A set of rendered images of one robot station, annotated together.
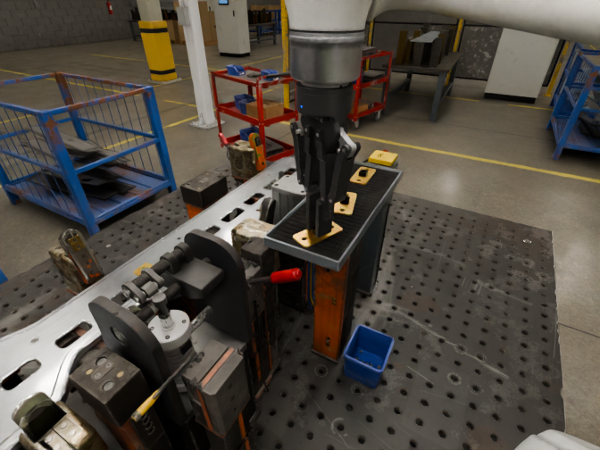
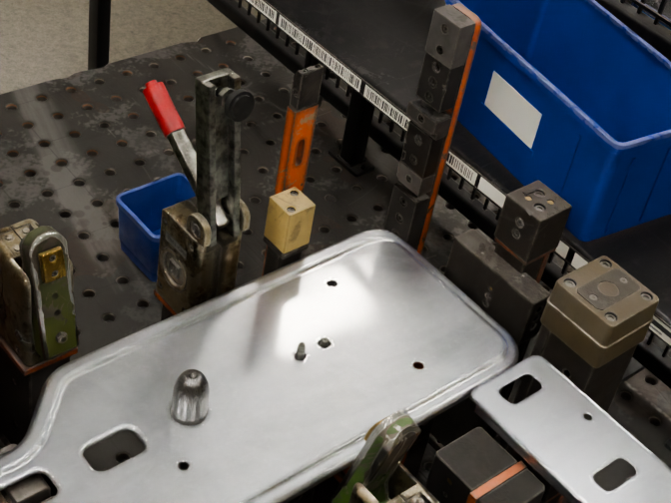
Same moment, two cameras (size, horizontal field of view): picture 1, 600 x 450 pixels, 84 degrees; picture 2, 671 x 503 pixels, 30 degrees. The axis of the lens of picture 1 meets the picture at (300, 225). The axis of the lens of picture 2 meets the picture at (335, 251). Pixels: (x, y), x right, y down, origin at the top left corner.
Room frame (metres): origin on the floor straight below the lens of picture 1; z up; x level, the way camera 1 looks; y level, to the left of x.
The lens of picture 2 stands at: (0.91, 0.75, 1.86)
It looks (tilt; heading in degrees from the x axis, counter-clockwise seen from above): 42 degrees down; 194
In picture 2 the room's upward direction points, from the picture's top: 11 degrees clockwise
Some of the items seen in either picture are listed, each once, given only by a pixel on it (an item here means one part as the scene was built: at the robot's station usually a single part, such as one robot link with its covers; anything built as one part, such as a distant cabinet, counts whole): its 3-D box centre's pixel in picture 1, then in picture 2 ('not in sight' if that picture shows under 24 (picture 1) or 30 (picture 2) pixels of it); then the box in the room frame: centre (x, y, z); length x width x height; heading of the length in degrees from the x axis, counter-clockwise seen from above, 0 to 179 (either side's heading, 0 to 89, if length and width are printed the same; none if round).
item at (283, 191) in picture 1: (295, 248); not in sight; (0.74, 0.01, 0.90); 0.13 x 0.10 x 0.41; 61
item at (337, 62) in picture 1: (325, 57); not in sight; (0.46, -0.03, 1.43); 0.09 x 0.09 x 0.06
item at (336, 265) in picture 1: (344, 202); not in sight; (0.57, -0.09, 1.16); 0.37 x 0.14 x 0.02; 151
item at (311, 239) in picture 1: (318, 230); not in sight; (0.46, -0.03, 1.17); 0.08 x 0.04 x 0.01; 126
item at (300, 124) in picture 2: not in sight; (278, 259); (-0.04, 0.46, 0.95); 0.03 x 0.01 x 0.50; 151
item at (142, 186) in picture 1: (76, 149); not in sight; (2.57, 1.81, 0.47); 1.20 x 0.80 x 0.95; 61
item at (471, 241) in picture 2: not in sight; (471, 360); (-0.10, 0.68, 0.85); 0.12 x 0.03 x 0.30; 61
